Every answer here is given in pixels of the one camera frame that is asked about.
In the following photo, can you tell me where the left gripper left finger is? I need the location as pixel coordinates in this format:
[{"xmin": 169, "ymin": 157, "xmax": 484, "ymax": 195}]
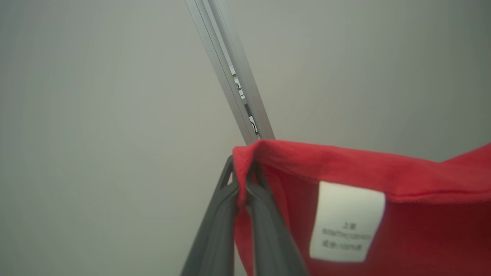
[{"xmin": 180, "ymin": 155, "xmax": 241, "ymax": 276}]

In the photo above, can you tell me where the red basketball jersey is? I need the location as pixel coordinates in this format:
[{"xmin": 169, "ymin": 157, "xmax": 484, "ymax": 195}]
[{"xmin": 232, "ymin": 139, "xmax": 491, "ymax": 276}]

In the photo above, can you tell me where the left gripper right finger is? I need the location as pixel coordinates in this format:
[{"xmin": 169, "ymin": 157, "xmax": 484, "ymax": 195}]
[{"xmin": 245, "ymin": 162, "xmax": 310, "ymax": 276}]

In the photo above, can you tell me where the grey metal post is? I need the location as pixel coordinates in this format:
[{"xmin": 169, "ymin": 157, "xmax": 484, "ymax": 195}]
[{"xmin": 185, "ymin": 0, "xmax": 275, "ymax": 145}]

